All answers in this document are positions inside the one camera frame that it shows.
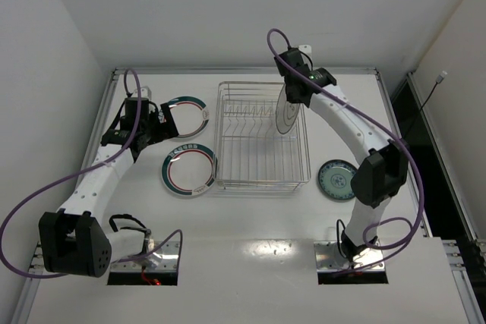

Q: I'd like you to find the green rimmed plate near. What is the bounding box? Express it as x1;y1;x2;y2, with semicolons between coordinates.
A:
160;143;218;198

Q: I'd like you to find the black cable with white plug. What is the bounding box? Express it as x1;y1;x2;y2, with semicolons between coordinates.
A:
402;71;448;139

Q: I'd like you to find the black left base cable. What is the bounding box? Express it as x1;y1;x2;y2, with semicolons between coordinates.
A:
109;213;149;237

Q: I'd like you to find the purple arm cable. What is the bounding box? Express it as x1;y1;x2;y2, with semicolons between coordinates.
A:
0;68;184;278
267;28;425;278

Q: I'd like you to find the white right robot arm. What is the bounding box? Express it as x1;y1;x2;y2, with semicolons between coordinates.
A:
275;47;408;260

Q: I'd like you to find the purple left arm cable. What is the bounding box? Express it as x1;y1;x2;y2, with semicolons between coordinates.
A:
0;68;184;278

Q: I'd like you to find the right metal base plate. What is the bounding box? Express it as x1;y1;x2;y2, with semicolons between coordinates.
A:
314;241;386;273

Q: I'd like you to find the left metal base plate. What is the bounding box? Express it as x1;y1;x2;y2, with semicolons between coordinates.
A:
110;241;180;273

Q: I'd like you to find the green rimmed plate far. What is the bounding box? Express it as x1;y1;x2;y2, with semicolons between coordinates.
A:
168;96;210;140

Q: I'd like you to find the metal wire dish rack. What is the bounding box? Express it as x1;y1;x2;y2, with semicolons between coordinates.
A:
213;81;311;193

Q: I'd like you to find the blue floral green plate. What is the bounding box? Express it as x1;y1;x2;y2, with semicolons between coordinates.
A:
317;159;357;202

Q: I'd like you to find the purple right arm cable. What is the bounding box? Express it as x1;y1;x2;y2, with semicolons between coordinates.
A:
267;28;425;278

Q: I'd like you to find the green rimmed plate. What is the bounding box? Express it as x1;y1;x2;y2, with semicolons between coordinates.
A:
160;143;218;198
168;96;210;140

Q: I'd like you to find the black base cable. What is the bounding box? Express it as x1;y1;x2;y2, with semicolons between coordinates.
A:
109;213;149;237
336;217;349;259

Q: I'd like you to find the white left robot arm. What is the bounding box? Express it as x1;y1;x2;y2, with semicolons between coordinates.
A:
39;97;178;278

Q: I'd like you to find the metal base plate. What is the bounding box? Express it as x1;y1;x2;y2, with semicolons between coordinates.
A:
110;241;180;273
314;241;386;273

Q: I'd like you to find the black right base cable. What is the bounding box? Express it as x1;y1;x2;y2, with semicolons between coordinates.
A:
336;217;349;259

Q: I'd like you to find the white plate with grey rim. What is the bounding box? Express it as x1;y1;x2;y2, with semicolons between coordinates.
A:
275;86;300;135

